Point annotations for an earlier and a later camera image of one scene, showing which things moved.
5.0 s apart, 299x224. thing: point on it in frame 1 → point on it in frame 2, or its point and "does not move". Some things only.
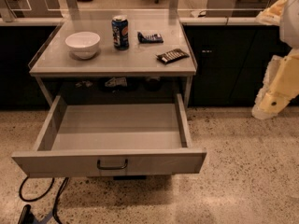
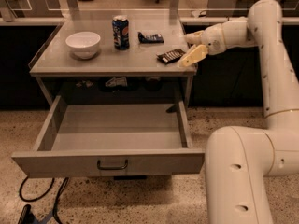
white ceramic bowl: (83, 44) does not move
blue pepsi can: (121, 32) does not move
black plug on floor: (27, 217) does not move
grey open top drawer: (113, 140) does not move
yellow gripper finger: (280, 85) → (193, 55)
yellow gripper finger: (273, 14) → (196, 37)
